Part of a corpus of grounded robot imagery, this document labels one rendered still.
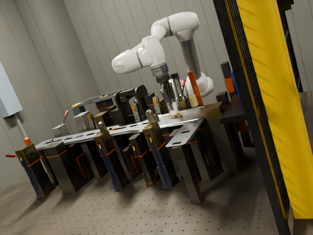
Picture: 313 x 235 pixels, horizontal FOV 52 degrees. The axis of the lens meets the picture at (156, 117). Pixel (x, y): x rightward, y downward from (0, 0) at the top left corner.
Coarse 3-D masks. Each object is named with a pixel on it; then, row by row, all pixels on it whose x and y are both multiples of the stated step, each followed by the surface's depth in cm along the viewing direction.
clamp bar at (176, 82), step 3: (171, 75) 185; (174, 75) 185; (177, 75) 188; (171, 78) 186; (174, 78) 189; (177, 78) 187; (174, 81) 189; (177, 81) 187; (174, 84) 189; (177, 84) 189; (180, 84) 189; (177, 87) 189; (180, 87) 188; (177, 90) 190; (180, 90) 188; (177, 93) 190; (180, 93) 189; (177, 96) 189; (177, 99) 190
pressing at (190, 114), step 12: (192, 108) 184; (144, 120) 195; (168, 120) 178; (180, 120) 170; (192, 120) 164; (84, 132) 221; (96, 132) 209; (120, 132) 190; (132, 132) 183; (48, 144) 225
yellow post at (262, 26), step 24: (240, 0) 95; (264, 0) 92; (264, 24) 95; (264, 48) 97; (264, 72) 100; (288, 72) 97; (264, 96) 103; (288, 96) 100; (288, 120) 102; (288, 144) 105; (288, 168) 108; (312, 168) 105; (288, 192) 112; (312, 192) 108; (312, 216) 111
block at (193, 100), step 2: (192, 96) 185; (194, 96) 183; (190, 98) 184; (192, 98) 183; (194, 98) 183; (196, 98) 185; (190, 100) 184; (192, 100) 184; (194, 100) 183; (196, 100) 185; (190, 102) 185; (192, 102) 184; (194, 102) 184; (196, 102) 184; (192, 104) 185; (194, 104) 184; (196, 104) 184; (198, 104) 187; (192, 106) 185; (194, 106) 185; (196, 106) 184
